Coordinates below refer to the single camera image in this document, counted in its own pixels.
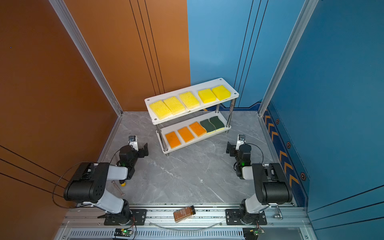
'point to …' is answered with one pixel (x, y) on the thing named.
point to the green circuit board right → (252, 233)
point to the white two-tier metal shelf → (187, 116)
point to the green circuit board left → (123, 232)
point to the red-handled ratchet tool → (279, 211)
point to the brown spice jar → (184, 213)
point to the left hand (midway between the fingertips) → (140, 142)
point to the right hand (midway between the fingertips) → (237, 142)
